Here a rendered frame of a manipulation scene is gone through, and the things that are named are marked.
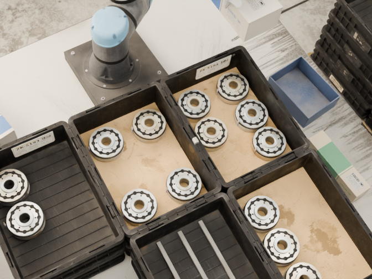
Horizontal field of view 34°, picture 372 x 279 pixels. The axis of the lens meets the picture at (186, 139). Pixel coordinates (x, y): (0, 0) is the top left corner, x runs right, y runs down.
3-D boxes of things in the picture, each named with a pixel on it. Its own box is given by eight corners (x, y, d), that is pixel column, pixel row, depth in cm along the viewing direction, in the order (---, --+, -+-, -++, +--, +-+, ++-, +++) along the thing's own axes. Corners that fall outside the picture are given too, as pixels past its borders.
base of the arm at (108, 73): (81, 60, 204) (78, 41, 195) (119, 41, 209) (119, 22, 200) (103, 91, 198) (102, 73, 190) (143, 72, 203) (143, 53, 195)
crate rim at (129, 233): (66, 122, 175) (65, 118, 173) (157, 83, 183) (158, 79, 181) (127, 240, 161) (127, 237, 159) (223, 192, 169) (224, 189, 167)
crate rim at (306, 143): (157, 83, 183) (158, 79, 181) (241, 47, 192) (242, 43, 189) (223, 192, 169) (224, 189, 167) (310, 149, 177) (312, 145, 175)
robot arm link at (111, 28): (85, 54, 193) (82, 26, 181) (104, 25, 200) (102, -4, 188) (119, 67, 191) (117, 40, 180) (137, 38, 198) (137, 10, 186)
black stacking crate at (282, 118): (157, 99, 192) (158, 80, 182) (236, 65, 200) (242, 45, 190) (219, 203, 178) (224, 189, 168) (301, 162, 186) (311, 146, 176)
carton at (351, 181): (303, 146, 201) (308, 138, 195) (317, 138, 203) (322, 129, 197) (350, 203, 193) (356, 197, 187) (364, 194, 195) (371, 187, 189)
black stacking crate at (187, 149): (70, 137, 184) (66, 119, 174) (156, 99, 192) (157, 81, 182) (128, 249, 170) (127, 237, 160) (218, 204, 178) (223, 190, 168)
